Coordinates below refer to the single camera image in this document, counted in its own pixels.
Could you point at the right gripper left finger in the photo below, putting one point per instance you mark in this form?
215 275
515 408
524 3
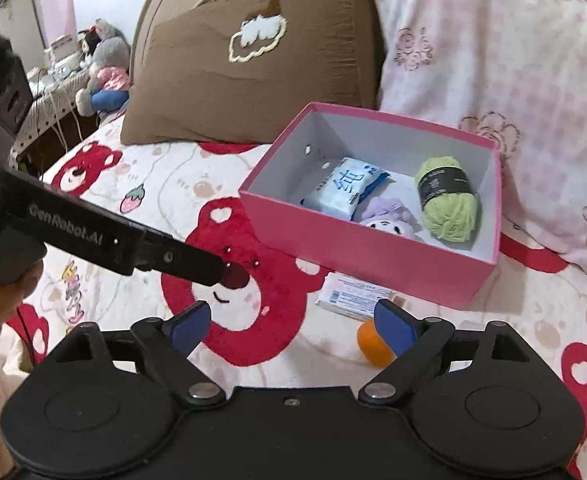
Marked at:
165 346

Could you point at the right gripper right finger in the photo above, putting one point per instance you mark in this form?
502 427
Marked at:
418 346

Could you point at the orange makeup sponge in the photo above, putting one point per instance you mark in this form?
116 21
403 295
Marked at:
373 346

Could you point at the white tissue pack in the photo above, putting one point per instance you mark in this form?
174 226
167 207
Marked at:
351 297

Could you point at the purple plush toy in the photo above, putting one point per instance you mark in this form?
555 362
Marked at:
388 215

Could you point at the blue wet wipes pack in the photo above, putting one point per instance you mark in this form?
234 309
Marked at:
348 184

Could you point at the bedside table with cloth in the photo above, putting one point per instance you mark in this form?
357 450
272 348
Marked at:
53 125

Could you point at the bear print blanket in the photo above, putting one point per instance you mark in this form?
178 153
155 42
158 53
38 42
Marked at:
270 332

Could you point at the green yarn ball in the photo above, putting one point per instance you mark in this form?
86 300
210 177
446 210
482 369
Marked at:
447 200

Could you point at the grey plush doll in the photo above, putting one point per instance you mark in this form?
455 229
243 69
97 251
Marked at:
108 87

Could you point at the pink cardboard box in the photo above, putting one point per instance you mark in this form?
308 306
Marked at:
316 141

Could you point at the brown pillow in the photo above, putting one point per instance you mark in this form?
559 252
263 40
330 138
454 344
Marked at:
238 71

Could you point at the pink floral pillow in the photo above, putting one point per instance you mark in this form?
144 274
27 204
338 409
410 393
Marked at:
515 72

